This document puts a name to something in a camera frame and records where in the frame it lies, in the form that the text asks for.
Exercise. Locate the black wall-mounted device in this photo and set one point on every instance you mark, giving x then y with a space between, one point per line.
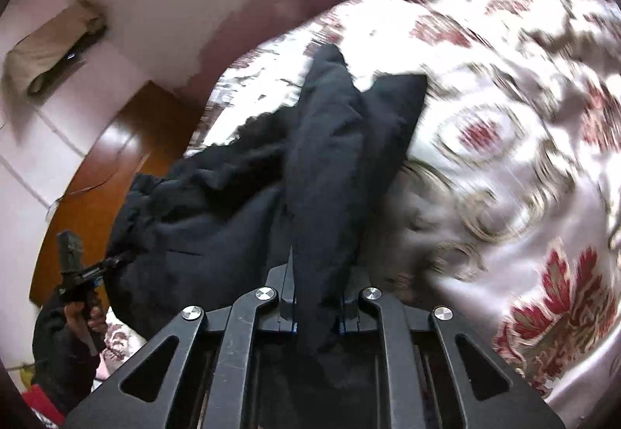
73 55

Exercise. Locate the floral patterned bedspread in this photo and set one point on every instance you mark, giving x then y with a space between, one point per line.
509 142

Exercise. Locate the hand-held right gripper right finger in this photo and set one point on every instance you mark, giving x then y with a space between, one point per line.
350 307

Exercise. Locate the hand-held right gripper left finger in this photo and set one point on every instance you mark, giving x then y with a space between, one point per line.
284 303

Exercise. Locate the brown wooden headboard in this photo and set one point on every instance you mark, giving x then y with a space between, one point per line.
97 176

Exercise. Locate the black padded jacket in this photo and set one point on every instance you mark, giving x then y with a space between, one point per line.
330 142

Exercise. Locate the person's left hand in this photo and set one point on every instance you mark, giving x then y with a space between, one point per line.
99 320

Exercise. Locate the beige cloth cover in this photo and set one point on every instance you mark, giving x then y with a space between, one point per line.
43 50

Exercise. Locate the red cloth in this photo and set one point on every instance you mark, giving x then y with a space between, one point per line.
43 409

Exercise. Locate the person's left forearm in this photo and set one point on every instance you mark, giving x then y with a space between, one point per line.
58 361

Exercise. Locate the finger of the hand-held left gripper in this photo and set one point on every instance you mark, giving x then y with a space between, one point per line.
116 260

